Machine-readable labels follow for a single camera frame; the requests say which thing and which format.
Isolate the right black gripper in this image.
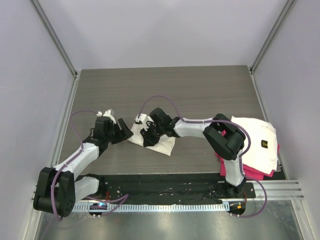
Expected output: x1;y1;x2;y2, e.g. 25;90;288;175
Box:
140;122;165;148

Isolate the white cloth napkin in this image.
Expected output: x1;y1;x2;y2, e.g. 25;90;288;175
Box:
128;123;176;156

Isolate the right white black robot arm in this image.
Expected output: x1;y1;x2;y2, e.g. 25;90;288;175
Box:
135;107;251;198

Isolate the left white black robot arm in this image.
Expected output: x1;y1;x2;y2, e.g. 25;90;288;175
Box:
33;116;133;218

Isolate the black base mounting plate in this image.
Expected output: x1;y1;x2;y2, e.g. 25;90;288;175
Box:
89;173;256;206

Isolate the pink folded cloth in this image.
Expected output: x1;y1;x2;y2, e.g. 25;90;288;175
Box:
214;153;275;181

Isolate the white folded cloth with logo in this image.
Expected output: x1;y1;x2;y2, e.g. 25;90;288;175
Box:
231;116;278;175

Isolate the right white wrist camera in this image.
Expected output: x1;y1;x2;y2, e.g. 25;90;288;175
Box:
134;113;150;130

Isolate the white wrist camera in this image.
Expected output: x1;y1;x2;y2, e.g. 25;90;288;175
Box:
96;108;117;124
134;113;150;130

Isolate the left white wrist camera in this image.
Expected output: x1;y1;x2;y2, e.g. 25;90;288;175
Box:
96;108;117;124

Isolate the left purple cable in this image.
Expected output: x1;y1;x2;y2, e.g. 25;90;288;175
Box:
51;109;130;222

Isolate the purple cable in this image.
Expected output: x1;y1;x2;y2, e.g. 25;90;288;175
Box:
137;95;269;220
51;109;130;222

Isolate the white slotted cable duct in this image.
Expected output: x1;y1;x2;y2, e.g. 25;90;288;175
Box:
72;201;230;213

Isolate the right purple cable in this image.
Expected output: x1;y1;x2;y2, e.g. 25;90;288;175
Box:
137;95;269;220

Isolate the left aluminium frame post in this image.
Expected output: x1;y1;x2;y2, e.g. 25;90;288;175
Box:
29;0;77;78

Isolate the aluminium frame post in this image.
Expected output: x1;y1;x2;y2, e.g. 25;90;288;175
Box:
249;0;297;75
29;0;77;78

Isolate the right aluminium frame post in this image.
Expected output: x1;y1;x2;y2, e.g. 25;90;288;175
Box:
249;0;297;75

